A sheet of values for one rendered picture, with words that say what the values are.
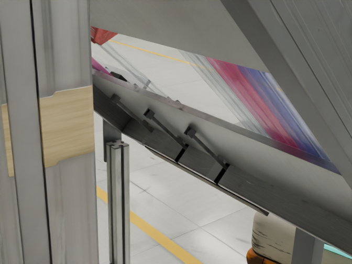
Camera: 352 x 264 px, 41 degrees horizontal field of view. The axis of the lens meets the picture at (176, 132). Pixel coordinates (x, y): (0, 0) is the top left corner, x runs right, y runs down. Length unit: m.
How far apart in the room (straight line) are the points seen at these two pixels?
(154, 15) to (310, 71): 0.20
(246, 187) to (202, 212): 1.31
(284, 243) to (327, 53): 1.33
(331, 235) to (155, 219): 1.39
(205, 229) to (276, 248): 0.46
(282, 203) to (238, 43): 0.43
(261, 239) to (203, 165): 0.78
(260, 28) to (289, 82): 0.05
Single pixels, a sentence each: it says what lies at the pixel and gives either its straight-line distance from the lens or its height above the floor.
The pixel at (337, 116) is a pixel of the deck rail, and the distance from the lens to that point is 0.30.
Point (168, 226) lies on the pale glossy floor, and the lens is 1.99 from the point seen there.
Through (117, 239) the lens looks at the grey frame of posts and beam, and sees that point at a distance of 1.19.
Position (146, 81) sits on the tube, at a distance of 0.80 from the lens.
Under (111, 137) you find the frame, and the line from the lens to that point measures 1.11.
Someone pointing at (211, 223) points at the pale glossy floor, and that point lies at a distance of 2.03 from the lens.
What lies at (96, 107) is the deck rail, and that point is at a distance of 1.00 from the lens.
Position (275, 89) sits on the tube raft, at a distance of 0.43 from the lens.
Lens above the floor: 1.06
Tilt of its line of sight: 21 degrees down
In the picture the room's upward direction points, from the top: 2 degrees clockwise
